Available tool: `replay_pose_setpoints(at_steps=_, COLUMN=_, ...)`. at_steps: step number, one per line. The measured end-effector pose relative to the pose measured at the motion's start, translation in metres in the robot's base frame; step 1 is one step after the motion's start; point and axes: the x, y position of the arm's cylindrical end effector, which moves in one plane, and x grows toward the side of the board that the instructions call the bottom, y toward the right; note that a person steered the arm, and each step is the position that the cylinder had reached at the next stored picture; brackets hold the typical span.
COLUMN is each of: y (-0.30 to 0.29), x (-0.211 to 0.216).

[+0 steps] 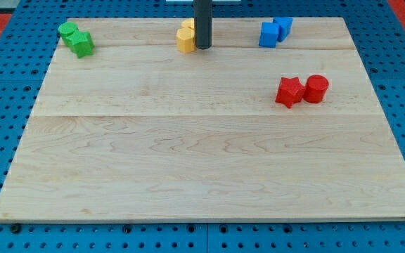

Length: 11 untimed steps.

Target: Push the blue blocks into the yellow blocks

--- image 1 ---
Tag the yellow block behind rod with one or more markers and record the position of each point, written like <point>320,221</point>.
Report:
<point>188,23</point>

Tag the green star block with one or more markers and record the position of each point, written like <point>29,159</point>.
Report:
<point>81,43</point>

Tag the red cylinder block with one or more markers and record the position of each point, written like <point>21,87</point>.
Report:
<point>315,89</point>

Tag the red star block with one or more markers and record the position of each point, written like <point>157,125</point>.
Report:
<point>290,91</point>

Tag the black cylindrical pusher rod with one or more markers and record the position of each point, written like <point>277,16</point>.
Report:
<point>203,23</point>

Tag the blue cube block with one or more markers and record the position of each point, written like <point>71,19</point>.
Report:
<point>269,34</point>

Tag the yellow hexagon block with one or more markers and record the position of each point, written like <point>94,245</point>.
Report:
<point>185,40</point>

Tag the green cylinder block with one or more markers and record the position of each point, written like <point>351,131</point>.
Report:
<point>65,30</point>

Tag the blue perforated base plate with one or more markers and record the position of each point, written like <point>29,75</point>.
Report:
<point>26,48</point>

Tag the blue rear block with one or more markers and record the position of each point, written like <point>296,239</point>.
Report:
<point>284,27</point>

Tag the light wooden board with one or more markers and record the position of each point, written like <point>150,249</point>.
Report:
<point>139,132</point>

